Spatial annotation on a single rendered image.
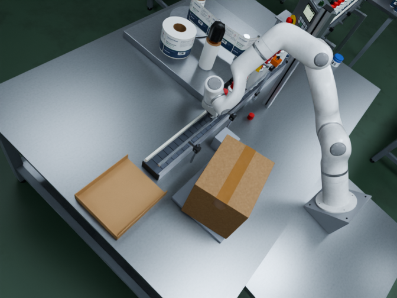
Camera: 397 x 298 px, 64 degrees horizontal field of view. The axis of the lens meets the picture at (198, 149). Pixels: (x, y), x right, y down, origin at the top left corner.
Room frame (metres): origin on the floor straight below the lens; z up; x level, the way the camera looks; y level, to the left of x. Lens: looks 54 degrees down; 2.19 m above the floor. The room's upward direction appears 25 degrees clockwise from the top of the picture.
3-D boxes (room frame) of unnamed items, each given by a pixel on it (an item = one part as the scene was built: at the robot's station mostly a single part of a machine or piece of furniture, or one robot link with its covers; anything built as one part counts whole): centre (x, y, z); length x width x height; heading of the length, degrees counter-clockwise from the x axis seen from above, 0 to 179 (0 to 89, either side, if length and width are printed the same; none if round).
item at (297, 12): (1.57, -0.23, 1.38); 0.17 x 0.10 x 0.19; 35
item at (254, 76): (1.51, -0.12, 0.98); 0.05 x 0.05 x 0.20
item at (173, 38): (1.56, 0.39, 0.95); 0.20 x 0.20 x 0.14
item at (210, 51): (1.52, 0.18, 1.03); 0.09 x 0.09 x 0.30
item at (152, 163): (1.50, -0.11, 0.86); 1.65 x 0.08 x 0.04; 160
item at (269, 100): (1.49, -0.27, 1.16); 0.04 x 0.04 x 0.67; 70
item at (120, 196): (0.56, 0.22, 0.85); 0.30 x 0.26 x 0.04; 160
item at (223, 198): (0.74, -0.18, 0.99); 0.30 x 0.24 x 0.27; 171
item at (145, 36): (1.76, 0.26, 0.86); 0.80 x 0.67 x 0.05; 160
